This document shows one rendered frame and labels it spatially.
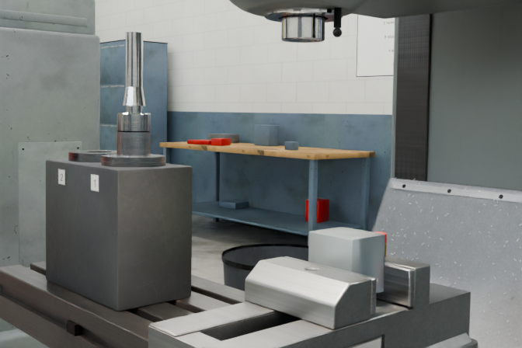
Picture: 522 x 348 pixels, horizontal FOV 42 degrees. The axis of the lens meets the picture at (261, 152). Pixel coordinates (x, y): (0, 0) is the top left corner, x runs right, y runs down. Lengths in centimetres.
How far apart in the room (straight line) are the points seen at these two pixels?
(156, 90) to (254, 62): 147
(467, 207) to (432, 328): 32
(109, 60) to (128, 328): 748
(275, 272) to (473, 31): 53
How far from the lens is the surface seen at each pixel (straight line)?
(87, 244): 99
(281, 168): 688
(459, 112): 107
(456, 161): 108
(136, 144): 96
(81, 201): 100
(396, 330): 71
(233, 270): 267
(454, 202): 106
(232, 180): 747
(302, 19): 74
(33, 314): 111
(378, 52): 608
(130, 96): 97
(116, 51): 816
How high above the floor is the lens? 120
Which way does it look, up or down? 3 degrees down
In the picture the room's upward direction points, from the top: 1 degrees clockwise
